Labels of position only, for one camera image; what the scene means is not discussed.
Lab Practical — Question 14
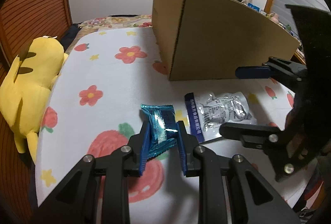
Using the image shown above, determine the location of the silver foil snack packet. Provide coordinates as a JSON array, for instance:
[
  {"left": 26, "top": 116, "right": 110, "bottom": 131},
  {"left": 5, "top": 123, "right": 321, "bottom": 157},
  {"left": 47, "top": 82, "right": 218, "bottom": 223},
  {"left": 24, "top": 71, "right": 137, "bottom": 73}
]
[{"left": 184, "top": 92, "right": 257, "bottom": 143}]

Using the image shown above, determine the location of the blue foil snack packet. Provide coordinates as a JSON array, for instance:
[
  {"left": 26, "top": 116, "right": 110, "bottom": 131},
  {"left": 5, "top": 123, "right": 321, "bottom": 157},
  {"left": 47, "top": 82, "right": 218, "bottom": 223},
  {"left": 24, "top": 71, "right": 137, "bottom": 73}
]
[{"left": 141, "top": 104, "right": 178, "bottom": 160}]

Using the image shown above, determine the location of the wooden sideboard cabinet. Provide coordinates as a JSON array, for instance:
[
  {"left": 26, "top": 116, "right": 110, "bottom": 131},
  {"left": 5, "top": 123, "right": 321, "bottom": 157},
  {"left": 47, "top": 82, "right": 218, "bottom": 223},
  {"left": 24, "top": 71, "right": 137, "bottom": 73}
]
[{"left": 293, "top": 43, "right": 306, "bottom": 64}]

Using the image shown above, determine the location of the brown cardboard box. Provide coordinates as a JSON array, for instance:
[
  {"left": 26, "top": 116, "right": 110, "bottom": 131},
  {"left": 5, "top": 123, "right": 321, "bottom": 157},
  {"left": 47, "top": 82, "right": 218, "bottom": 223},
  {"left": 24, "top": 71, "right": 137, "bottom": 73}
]
[{"left": 151, "top": 0, "right": 299, "bottom": 81}]

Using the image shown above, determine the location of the white fruit-print blanket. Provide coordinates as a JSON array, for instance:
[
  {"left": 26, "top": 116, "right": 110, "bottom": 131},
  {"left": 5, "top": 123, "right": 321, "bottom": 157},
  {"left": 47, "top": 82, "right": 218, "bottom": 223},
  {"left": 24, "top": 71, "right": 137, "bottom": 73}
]
[{"left": 35, "top": 28, "right": 317, "bottom": 223}]

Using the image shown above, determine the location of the yellow plush toy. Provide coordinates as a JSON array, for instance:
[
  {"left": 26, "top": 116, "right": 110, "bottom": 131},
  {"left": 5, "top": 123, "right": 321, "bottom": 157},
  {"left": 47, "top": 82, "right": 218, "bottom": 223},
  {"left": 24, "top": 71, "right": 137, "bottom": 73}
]
[{"left": 1, "top": 36, "right": 68, "bottom": 162}]

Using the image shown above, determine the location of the floral quilt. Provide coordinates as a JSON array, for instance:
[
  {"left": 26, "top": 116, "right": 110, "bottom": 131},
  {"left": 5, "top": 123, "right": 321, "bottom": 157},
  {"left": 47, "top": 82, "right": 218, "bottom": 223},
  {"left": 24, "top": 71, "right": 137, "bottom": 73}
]
[{"left": 59, "top": 14, "right": 152, "bottom": 54}]

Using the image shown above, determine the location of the wooden sliding wardrobe door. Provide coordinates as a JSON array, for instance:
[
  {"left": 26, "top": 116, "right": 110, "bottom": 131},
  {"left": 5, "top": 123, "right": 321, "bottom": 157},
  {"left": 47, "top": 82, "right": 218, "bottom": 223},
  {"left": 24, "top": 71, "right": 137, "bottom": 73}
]
[{"left": 1, "top": 0, "right": 72, "bottom": 223}]

